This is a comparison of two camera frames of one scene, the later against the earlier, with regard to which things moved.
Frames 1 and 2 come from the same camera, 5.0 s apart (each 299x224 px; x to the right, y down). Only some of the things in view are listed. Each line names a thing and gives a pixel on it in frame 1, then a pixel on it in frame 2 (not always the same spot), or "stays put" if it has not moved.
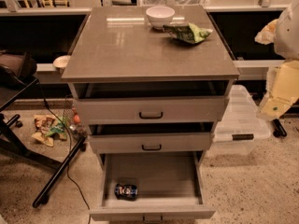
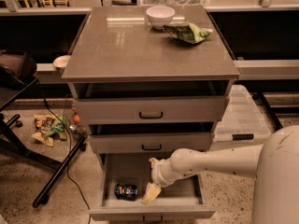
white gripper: [288, 35] → [158, 174]
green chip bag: [190, 34] stays put
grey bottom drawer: [169, 187] stays put
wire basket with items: [72, 119] stays put
